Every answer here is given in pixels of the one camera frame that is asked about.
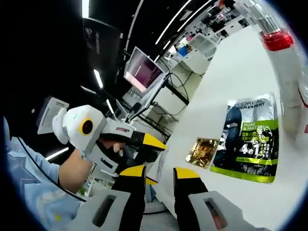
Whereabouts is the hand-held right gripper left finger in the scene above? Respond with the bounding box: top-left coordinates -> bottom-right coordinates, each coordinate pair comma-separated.
68,165 -> 147,231

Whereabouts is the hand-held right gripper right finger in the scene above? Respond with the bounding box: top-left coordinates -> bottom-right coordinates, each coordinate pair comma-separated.
173,167 -> 244,231

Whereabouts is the white skincare bottle clear cap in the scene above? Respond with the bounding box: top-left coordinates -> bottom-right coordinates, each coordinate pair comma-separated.
297,69 -> 308,142

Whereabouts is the white skincare bottle red collar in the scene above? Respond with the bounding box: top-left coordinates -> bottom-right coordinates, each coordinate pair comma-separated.
249,0 -> 306,132

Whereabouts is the person's left hand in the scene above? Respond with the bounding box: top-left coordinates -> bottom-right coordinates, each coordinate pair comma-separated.
96,139 -> 126,156

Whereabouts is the grey ceiling air unit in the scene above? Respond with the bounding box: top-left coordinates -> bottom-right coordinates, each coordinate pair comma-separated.
37,96 -> 70,135

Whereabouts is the clear plastic packet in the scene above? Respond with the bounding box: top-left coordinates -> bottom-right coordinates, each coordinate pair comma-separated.
154,149 -> 169,185

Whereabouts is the gold foil sachet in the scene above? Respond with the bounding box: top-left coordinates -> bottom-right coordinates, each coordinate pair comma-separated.
185,137 -> 221,169

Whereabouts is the computer monitor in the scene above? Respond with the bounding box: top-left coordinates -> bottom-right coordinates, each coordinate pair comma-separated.
123,46 -> 170,109

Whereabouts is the light blue patterned shirt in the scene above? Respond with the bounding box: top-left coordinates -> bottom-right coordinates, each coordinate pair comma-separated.
3,116 -> 87,231

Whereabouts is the black green foil sachet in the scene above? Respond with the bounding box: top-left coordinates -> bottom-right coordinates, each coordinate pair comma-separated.
210,92 -> 280,184

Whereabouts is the thin black cable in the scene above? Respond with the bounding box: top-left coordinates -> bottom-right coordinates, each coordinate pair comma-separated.
18,137 -> 87,203

